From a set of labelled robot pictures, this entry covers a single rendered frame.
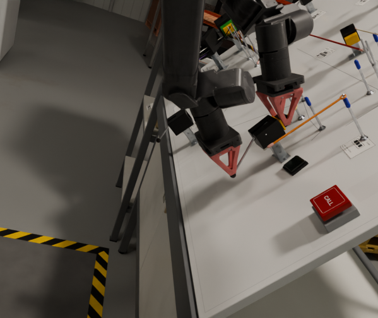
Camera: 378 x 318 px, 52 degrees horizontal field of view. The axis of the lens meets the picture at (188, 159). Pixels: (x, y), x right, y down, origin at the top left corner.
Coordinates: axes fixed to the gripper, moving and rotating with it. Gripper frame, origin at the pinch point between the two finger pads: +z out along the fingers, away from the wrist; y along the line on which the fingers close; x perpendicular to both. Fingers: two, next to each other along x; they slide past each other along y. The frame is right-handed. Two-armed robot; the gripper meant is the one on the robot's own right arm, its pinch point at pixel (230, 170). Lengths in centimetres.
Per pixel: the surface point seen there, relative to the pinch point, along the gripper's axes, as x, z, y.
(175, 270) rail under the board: 19.8, 11.6, -5.5
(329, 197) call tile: -8.5, -0.4, -22.1
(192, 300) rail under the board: 18.9, 8.8, -17.5
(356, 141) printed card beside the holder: -22.2, 0.6, -11.4
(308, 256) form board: -0.6, 4.6, -25.9
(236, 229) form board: 5.6, 6.4, -9.9
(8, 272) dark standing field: 89, 44, 83
